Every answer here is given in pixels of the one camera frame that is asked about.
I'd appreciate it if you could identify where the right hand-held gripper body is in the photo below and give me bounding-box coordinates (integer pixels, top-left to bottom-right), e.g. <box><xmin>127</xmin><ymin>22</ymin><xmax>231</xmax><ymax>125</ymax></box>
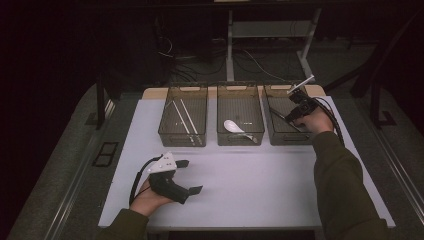
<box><xmin>286</xmin><ymin>74</ymin><xmax>319</xmax><ymax>117</ymax></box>

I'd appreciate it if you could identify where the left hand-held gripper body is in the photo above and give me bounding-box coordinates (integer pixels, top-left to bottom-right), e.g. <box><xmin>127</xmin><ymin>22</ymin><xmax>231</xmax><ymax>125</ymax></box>
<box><xmin>147</xmin><ymin>151</ymin><xmax>191</xmax><ymax>205</ymax></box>

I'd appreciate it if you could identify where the smoky transparent plastic bin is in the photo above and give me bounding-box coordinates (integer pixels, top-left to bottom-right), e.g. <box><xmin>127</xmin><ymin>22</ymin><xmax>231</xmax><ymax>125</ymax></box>
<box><xmin>216</xmin><ymin>81</ymin><xmax>266</xmax><ymax>147</ymax></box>
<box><xmin>262</xmin><ymin>80</ymin><xmax>323</xmax><ymax>146</ymax></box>
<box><xmin>157</xmin><ymin>82</ymin><xmax>209</xmax><ymax>148</ymax></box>

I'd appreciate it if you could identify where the white ceramic spoon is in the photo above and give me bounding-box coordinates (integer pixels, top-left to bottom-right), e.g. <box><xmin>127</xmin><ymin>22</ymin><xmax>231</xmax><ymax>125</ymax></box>
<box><xmin>223</xmin><ymin>119</ymin><xmax>259</xmax><ymax>144</ymax></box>

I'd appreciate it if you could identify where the person's right hand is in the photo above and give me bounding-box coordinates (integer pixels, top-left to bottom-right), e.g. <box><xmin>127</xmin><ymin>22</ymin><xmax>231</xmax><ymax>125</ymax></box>
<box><xmin>293</xmin><ymin>107</ymin><xmax>334</xmax><ymax>135</ymax></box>

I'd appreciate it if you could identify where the person's left hand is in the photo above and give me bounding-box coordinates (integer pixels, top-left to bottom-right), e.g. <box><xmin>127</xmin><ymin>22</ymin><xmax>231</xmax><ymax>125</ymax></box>
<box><xmin>129</xmin><ymin>178</ymin><xmax>174</xmax><ymax>218</ymax></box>

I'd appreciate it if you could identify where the white table cover sheet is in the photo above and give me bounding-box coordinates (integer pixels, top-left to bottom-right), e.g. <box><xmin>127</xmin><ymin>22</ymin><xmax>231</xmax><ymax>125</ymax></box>
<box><xmin>98</xmin><ymin>95</ymin><xmax>397</xmax><ymax>229</ymax></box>

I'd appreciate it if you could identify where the black metal stand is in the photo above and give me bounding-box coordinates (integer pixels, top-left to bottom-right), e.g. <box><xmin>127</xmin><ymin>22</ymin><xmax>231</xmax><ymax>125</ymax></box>
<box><xmin>84</xmin><ymin>71</ymin><xmax>116</xmax><ymax>131</ymax></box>
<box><xmin>369</xmin><ymin>76</ymin><xmax>398</xmax><ymax>129</ymax></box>

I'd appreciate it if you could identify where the right hand-held gripper black cable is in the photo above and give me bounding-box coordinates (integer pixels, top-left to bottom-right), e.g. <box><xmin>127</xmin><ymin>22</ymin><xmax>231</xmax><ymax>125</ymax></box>
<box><xmin>313</xmin><ymin>96</ymin><xmax>346</xmax><ymax>148</ymax></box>

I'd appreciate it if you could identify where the hand-held gripper black cable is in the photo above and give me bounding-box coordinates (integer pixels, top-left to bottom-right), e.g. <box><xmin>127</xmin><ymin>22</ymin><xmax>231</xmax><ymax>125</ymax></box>
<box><xmin>313</xmin><ymin>96</ymin><xmax>346</xmax><ymax>148</ymax></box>
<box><xmin>128</xmin><ymin>154</ymin><xmax>163</xmax><ymax>207</ymax></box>

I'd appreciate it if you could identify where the left hand-held gripper black cable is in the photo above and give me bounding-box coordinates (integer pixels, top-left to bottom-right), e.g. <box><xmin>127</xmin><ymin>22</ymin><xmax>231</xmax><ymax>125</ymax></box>
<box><xmin>128</xmin><ymin>154</ymin><xmax>163</xmax><ymax>207</ymax></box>

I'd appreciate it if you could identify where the white metal stand frame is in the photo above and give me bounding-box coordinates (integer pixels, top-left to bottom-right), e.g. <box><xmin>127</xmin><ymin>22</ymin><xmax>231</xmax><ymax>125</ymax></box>
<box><xmin>225</xmin><ymin>7</ymin><xmax>323</xmax><ymax>84</ymax></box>

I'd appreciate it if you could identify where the bundle of floor cables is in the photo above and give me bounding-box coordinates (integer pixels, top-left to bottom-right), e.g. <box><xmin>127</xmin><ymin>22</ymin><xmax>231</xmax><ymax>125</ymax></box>
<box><xmin>156</xmin><ymin>33</ymin><xmax>284</xmax><ymax>84</ymax></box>

